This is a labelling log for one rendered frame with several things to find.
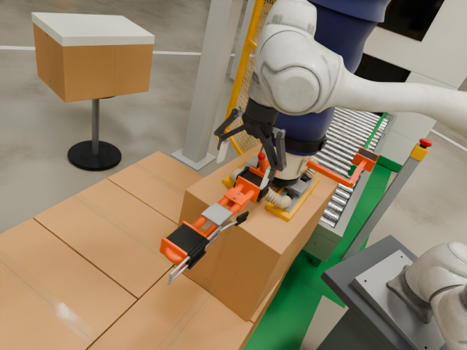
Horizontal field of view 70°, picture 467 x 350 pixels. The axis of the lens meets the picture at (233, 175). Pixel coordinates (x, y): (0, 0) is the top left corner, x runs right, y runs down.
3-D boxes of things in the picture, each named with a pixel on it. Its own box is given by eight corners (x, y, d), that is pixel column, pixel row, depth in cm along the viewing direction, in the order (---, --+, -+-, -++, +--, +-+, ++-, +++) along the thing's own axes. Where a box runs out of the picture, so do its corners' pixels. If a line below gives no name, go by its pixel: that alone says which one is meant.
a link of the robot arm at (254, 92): (265, 64, 77) (257, 89, 81) (245, 71, 70) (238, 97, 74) (299, 80, 75) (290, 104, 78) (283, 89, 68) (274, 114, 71)
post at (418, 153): (342, 254, 250) (417, 142, 193) (351, 260, 248) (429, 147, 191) (340, 260, 245) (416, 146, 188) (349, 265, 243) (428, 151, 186)
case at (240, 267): (244, 199, 186) (266, 138, 163) (308, 240, 172) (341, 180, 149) (169, 261, 141) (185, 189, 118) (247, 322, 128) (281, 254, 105)
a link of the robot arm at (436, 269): (435, 271, 132) (475, 237, 118) (455, 315, 118) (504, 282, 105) (398, 262, 130) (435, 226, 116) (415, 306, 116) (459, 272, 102)
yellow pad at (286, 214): (298, 171, 146) (302, 162, 143) (319, 182, 143) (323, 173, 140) (263, 208, 121) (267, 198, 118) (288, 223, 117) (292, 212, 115)
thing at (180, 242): (181, 233, 88) (183, 219, 85) (203, 248, 85) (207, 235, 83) (158, 251, 81) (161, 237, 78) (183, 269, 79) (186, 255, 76)
